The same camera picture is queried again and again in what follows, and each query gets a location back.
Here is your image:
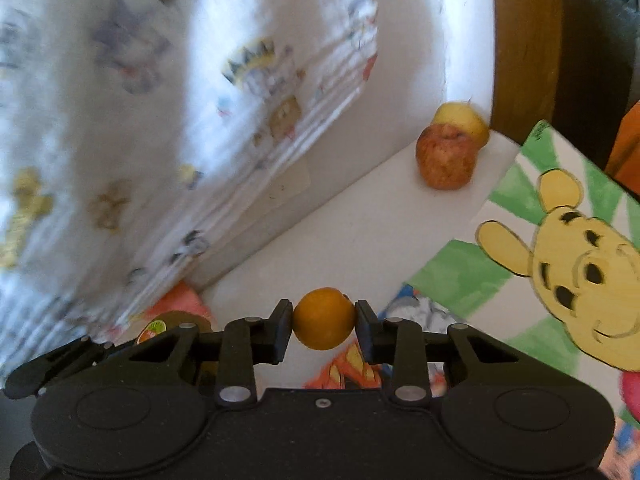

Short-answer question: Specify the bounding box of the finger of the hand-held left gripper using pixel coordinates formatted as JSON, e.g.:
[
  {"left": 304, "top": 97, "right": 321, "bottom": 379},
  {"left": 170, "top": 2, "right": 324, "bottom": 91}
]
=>
[{"left": 4, "top": 336, "right": 137, "bottom": 401}]

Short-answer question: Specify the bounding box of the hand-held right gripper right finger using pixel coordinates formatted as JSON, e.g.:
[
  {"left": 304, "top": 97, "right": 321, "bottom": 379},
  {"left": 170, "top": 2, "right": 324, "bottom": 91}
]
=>
[{"left": 355, "top": 300, "right": 521, "bottom": 406}]

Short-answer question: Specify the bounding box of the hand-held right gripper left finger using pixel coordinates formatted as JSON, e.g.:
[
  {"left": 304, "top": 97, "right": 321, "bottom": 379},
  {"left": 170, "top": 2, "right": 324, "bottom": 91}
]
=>
[{"left": 125, "top": 300, "right": 294, "bottom": 407}]

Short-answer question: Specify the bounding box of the small orange kumquat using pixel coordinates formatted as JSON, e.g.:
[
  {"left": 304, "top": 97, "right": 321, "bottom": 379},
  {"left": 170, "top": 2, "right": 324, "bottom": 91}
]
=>
[{"left": 292, "top": 287, "right": 357, "bottom": 351}]

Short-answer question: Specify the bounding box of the brown kiwi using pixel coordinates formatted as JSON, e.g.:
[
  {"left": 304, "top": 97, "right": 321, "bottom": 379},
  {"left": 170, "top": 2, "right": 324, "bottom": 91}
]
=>
[{"left": 137, "top": 310, "right": 213, "bottom": 347}]

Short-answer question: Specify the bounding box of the red apple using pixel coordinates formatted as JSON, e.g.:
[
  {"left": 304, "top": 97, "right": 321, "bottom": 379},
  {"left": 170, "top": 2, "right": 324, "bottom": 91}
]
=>
[{"left": 416, "top": 124, "right": 478, "bottom": 191}]

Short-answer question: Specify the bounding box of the yellow bear drawing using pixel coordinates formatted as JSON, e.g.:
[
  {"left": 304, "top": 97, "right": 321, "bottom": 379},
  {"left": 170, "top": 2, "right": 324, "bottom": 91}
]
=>
[{"left": 407, "top": 120, "right": 640, "bottom": 411}]

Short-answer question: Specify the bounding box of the yellow apple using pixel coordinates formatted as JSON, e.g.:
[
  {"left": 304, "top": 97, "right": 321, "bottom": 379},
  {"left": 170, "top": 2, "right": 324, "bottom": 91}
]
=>
[{"left": 432, "top": 101, "right": 491, "bottom": 150}]

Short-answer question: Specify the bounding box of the white printed blanket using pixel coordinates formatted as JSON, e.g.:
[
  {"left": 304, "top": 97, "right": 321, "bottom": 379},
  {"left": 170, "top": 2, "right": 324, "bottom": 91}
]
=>
[{"left": 0, "top": 0, "right": 382, "bottom": 361}]

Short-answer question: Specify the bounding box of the wooden door frame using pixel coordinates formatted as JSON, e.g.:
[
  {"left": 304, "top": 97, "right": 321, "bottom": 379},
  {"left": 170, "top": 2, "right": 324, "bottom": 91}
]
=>
[{"left": 487, "top": 0, "right": 566, "bottom": 147}]

